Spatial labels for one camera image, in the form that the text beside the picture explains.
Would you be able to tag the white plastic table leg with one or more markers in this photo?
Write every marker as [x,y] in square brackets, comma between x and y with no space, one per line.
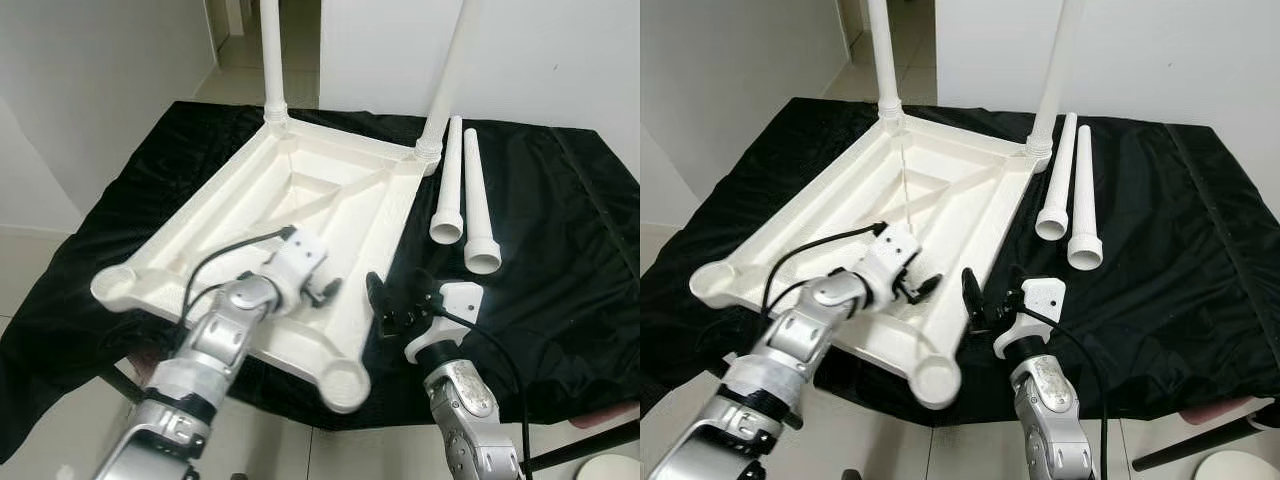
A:
[1060,175]
[1085,195]
[480,200]
[450,180]
[1058,80]
[272,60]
[445,80]
[882,55]

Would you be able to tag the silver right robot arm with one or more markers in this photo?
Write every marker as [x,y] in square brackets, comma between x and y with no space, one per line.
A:
[460,400]
[1050,400]

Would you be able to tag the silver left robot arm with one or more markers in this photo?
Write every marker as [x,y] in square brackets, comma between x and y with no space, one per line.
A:
[790,345]
[210,345]

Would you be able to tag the pink table corner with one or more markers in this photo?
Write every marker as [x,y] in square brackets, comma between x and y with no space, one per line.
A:
[605,416]
[1220,411]

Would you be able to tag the white round stool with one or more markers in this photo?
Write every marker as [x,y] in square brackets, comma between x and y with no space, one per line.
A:
[612,470]
[1235,468]

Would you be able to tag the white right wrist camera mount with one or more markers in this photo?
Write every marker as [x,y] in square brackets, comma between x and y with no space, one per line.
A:
[1035,305]
[455,310]

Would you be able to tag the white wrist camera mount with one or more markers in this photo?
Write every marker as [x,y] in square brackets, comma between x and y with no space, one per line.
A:
[455,310]
[892,252]
[1035,305]
[295,260]

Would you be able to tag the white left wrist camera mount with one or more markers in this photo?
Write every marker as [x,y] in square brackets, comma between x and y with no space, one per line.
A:
[892,252]
[295,260]

